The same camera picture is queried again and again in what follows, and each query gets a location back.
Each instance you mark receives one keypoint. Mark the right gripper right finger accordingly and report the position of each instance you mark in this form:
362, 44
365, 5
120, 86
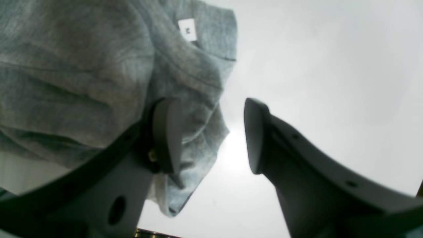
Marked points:
319, 197

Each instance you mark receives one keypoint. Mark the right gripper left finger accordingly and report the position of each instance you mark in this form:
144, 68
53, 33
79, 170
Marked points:
104, 197

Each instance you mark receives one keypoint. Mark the grey t-shirt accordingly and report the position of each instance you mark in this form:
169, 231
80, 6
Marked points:
75, 74

